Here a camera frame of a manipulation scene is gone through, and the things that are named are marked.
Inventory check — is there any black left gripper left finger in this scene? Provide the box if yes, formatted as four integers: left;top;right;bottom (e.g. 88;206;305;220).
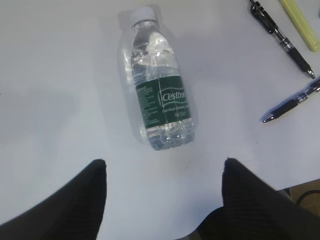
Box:
0;159;107;240

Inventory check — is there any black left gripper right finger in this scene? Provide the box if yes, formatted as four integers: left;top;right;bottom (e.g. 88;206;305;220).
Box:
196;158;320;240

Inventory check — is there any clear water bottle green label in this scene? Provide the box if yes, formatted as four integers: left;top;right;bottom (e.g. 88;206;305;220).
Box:
117;5;195;151

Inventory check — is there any black pen lying near front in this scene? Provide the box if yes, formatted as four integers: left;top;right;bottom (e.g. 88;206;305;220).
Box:
261;77;320;124

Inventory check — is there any yellow highlighter pen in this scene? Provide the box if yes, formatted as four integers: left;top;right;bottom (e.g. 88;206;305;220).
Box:
279;0;320;53

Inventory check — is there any black pen beside highlighter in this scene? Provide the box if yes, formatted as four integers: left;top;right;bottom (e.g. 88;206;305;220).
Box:
249;0;316;80

